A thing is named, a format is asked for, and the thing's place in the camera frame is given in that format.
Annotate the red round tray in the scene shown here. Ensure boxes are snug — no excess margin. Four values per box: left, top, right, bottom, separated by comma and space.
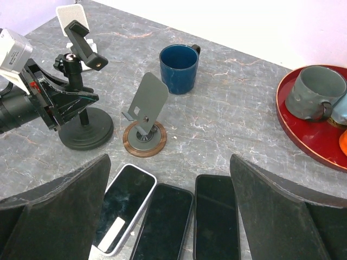
275, 68, 346, 172

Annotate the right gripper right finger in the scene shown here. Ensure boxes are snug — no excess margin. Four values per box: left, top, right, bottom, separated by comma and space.
229, 154, 346, 259

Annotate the black round base stand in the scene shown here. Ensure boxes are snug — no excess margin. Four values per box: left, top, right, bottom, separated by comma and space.
54, 19, 114, 151

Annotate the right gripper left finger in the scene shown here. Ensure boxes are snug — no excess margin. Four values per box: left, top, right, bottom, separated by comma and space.
1, 154, 111, 259

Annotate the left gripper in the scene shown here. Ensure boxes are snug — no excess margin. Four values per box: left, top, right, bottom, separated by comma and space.
23, 58, 98, 131

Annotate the white folding phone stand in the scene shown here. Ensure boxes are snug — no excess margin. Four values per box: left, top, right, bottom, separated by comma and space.
56, 4, 98, 71

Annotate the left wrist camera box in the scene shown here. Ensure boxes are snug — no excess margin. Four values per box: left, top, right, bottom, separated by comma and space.
1, 28, 33, 95

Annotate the phone with lilac case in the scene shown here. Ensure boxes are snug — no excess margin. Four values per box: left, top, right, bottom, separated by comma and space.
93, 164, 157, 256

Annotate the round wooden base stand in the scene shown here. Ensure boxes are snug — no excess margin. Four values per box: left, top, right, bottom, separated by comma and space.
123, 72, 169, 158

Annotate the grey mug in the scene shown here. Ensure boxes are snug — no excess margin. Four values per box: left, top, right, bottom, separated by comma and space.
285, 66, 346, 122

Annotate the light blue mug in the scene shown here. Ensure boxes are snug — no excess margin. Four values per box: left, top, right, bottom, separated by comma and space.
331, 94, 347, 127

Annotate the orange mug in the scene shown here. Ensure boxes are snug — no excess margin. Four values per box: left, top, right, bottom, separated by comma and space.
339, 130, 347, 156

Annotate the dark blue mug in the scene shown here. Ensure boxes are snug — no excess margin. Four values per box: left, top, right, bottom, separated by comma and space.
159, 44, 201, 95

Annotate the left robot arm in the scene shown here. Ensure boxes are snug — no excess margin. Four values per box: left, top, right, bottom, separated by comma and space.
1, 55, 99, 133

